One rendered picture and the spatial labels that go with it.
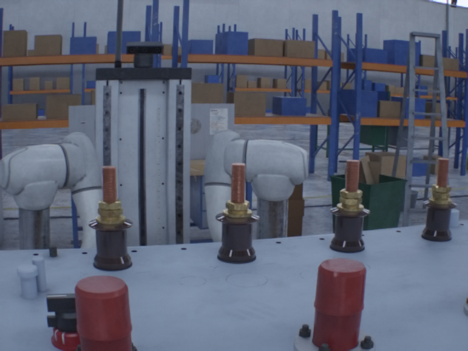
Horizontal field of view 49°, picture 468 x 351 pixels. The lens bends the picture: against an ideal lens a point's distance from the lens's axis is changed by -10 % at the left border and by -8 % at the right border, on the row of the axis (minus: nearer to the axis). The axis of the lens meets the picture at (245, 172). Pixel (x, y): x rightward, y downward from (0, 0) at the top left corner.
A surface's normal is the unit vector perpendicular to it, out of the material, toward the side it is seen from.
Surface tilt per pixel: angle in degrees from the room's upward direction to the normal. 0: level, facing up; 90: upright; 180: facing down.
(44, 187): 105
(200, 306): 0
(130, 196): 90
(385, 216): 94
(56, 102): 90
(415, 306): 0
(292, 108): 90
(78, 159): 66
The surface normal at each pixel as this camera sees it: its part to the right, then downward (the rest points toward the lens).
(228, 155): -0.26, -0.24
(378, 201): 0.57, 0.22
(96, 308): 0.06, 0.15
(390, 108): 0.31, 0.17
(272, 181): -0.09, 0.41
